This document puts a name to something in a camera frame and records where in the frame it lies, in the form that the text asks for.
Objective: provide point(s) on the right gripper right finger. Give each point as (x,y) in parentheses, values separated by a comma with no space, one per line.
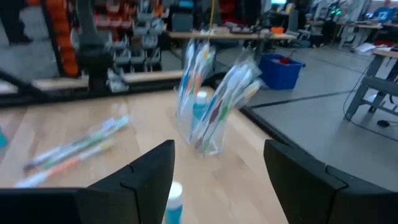
(311,199)

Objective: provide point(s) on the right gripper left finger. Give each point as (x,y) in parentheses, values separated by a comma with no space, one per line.
(140,196)

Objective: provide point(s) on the orange toothbrush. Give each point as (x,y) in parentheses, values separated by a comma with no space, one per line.
(62,165)
(198,83)

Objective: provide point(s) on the small blue mouthwash bottle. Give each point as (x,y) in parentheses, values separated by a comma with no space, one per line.
(199,109)
(2,138)
(173,208)

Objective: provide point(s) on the purple toothbrush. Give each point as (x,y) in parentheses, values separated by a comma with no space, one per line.
(34,161)
(215,115)

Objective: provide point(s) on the light blue toothbrush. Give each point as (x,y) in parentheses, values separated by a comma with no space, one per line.
(231,74)

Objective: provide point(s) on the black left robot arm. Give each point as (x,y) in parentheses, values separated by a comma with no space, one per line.
(93,59)

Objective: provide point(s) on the clear acrylic toothbrush holder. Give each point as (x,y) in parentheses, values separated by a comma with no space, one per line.
(214,149)

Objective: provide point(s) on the blue plastic bin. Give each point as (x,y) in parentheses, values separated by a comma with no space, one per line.
(280,73)

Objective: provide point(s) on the grey metal table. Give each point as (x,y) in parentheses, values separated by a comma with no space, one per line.
(373,82)

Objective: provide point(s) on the storage rack with bins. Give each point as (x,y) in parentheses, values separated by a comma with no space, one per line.
(140,37)

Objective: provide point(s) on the long wooden workbench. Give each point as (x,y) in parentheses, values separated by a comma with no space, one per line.
(233,35)

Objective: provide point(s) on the black aluminium table frame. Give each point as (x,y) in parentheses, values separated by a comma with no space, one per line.
(62,95)

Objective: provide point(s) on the orange shelving post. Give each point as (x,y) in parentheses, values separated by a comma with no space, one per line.
(63,40)

